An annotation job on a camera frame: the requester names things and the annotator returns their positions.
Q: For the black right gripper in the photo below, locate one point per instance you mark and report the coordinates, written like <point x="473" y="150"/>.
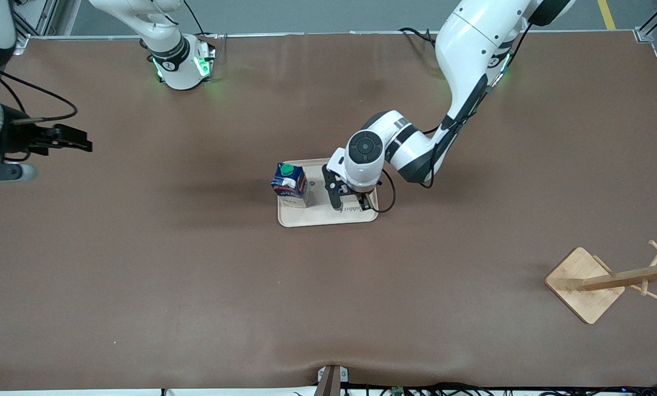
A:
<point x="14" y="138"/>

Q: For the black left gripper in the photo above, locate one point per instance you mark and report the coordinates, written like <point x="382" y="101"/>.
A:
<point x="363" y="198"/>

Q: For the blue milk carton green cap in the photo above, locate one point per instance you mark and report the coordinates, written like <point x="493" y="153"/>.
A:
<point x="289" y="184"/>

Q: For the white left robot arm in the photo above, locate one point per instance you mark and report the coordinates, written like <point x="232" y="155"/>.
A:
<point x="466" y="49"/>

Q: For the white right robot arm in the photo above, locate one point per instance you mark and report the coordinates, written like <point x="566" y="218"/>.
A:
<point x="180" y="71"/>

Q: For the wooden cup rack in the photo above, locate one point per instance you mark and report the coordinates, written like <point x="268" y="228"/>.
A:
<point x="581" y="280"/>

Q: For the cream plastic tray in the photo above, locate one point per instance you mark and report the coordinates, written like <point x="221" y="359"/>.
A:
<point x="317" y="215"/>

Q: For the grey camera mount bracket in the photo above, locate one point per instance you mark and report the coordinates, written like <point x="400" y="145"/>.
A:
<point x="329" y="379"/>

